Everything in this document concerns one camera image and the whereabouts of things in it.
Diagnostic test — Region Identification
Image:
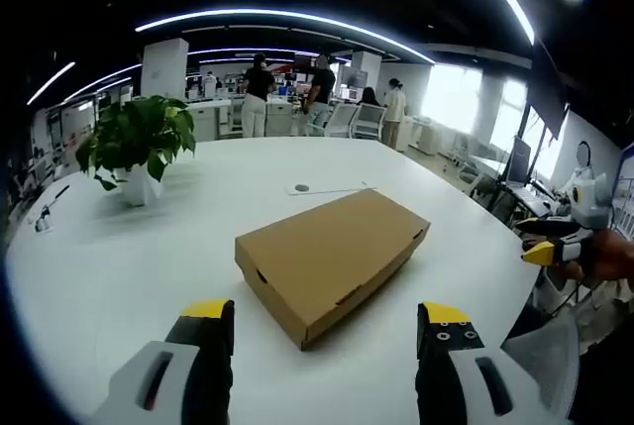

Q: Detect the green potted plant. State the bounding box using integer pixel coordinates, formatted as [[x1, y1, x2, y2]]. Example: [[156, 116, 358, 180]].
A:
[[74, 94, 197, 192]]

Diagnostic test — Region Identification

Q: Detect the person's right hand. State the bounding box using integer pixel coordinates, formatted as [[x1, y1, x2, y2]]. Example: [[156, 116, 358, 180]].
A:
[[554, 227, 634, 292]]

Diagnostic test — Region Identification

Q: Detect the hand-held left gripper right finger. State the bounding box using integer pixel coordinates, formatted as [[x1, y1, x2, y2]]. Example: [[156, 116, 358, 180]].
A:
[[414, 301, 571, 425]]

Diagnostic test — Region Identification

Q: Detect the long ceiling light strip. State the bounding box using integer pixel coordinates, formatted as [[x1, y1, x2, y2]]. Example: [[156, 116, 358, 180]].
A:
[[134, 8, 436, 64]]

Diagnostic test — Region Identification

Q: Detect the open laptop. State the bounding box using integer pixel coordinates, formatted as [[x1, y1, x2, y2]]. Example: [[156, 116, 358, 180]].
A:
[[503, 135, 551, 208]]

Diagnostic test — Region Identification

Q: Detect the grey mesh office chair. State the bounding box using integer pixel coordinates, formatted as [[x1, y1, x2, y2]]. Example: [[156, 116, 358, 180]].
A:
[[499, 319, 581, 417]]

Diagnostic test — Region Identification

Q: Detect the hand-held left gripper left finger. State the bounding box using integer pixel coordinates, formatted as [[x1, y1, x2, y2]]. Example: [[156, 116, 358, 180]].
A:
[[91, 298, 237, 425]]

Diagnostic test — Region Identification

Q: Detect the brown cardboard shoe box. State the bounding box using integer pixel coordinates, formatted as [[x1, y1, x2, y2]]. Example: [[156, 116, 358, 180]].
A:
[[234, 187, 431, 352]]

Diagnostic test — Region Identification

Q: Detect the small black and white tool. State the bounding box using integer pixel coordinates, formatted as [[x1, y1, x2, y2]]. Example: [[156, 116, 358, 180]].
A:
[[34, 184, 70, 233]]

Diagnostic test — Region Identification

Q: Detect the white plant pot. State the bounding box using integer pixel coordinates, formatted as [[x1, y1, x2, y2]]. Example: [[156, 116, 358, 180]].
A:
[[114, 164, 163, 207]]

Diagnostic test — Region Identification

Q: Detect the dark wall screen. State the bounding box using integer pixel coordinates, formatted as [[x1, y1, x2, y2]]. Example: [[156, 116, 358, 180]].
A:
[[524, 41, 570, 140]]

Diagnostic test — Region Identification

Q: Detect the white office cabinet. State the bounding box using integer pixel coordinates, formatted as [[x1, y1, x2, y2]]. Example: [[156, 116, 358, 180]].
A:
[[187, 97, 234, 142]]

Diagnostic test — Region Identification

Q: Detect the white mesh office chair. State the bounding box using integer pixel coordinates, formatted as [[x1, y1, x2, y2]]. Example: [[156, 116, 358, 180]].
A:
[[354, 102, 387, 142], [324, 103, 361, 139]]

